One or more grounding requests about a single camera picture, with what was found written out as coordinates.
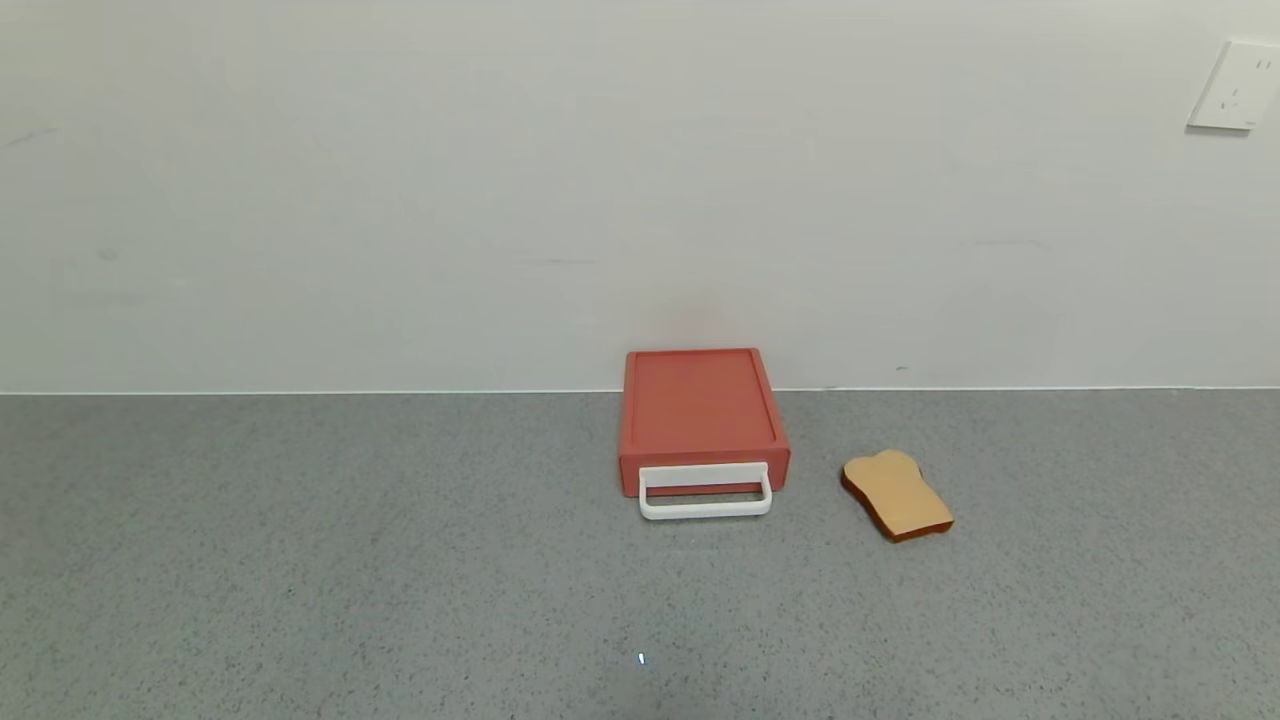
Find red drawer case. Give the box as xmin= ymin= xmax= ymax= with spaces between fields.
xmin=619 ymin=348 xmax=792 ymax=463

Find toy toast slice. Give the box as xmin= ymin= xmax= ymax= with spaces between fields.
xmin=840 ymin=449 xmax=955 ymax=544

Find white wall socket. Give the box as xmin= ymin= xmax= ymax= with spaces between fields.
xmin=1186 ymin=40 xmax=1280 ymax=134

